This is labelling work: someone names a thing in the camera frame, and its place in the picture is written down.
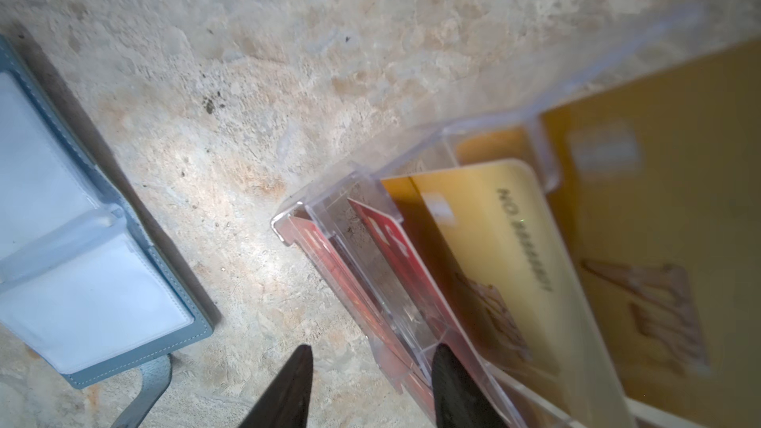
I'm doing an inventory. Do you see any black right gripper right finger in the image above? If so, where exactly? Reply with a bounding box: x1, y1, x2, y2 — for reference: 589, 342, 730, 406
432, 344, 507, 428

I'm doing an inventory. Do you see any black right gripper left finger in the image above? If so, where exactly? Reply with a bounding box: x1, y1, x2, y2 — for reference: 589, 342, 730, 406
239, 345, 313, 428

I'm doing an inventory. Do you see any red vip card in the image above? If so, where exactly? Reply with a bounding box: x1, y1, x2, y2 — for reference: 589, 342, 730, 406
284, 197, 512, 423

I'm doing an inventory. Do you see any clear acrylic card tray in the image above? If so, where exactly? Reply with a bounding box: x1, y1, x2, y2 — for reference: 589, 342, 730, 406
272, 7, 760, 427

